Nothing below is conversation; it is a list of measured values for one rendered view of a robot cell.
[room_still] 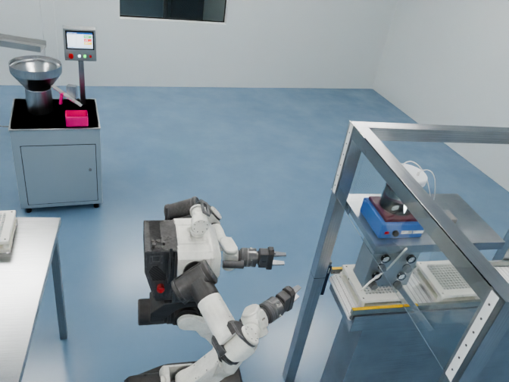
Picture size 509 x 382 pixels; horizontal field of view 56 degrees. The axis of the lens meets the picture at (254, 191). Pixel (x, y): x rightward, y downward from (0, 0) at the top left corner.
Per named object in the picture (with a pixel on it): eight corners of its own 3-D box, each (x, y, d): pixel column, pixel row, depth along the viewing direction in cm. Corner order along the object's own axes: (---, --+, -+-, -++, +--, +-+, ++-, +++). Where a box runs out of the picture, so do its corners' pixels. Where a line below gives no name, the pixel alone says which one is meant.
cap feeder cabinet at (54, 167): (20, 216, 383) (7, 130, 342) (24, 178, 426) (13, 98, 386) (103, 210, 404) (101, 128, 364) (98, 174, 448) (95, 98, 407)
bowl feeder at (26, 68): (13, 120, 355) (6, 71, 335) (16, 101, 383) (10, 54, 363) (83, 119, 372) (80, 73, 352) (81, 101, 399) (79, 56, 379)
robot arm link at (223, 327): (246, 344, 156) (213, 288, 167) (218, 367, 158) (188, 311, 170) (263, 343, 165) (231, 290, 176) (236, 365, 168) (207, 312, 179)
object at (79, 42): (68, 108, 385) (62, 29, 351) (68, 102, 393) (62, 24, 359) (98, 108, 393) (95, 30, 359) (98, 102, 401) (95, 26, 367)
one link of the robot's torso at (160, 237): (143, 324, 190) (145, 255, 171) (142, 265, 218) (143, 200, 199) (217, 318, 198) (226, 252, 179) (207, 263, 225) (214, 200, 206)
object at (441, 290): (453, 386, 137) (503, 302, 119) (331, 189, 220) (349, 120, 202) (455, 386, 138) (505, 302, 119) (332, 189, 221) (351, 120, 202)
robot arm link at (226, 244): (238, 264, 223) (227, 246, 232) (239, 250, 217) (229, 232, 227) (225, 267, 220) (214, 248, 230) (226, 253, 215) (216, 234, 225)
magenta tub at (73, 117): (66, 127, 357) (65, 117, 353) (65, 120, 367) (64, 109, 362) (88, 126, 363) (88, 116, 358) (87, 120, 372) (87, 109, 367)
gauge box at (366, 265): (362, 288, 205) (375, 252, 195) (352, 270, 214) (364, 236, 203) (407, 285, 211) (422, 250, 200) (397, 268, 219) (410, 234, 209)
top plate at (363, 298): (407, 300, 226) (409, 297, 225) (360, 304, 220) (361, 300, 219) (385, 265, 246) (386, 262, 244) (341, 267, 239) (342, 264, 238)
